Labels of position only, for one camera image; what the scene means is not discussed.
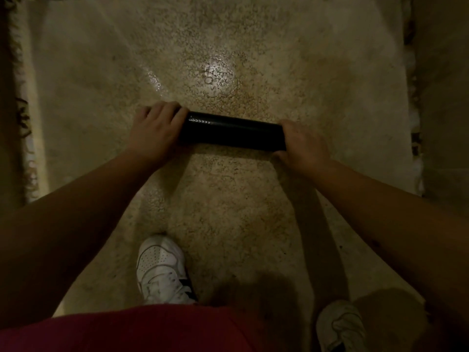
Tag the person's left little finger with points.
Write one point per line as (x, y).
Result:
(142, 112)

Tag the white right sneaker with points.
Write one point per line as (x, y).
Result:
(340, 326)

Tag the white left sneaker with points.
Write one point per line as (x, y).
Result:
(163, 271)

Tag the red shirt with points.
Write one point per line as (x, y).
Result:
(139, 329)

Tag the person's left middle finger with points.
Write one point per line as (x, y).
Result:
(169, 110)

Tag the person's right forearm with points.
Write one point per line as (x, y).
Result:
(399, 230)

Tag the person's left forearm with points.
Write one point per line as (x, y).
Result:
(73, 230)

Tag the person's left hand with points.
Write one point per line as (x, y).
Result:
(155, 137)

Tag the fringed patterned rug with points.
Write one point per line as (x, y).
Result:
(439, 98)
(22, 106)

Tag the person's right thumb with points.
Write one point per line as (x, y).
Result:
(281, 155)

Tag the person's right hand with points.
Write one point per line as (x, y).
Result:
(306, 148)

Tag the white sneaker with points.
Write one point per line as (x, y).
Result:
(163, 271)
(340, 326)

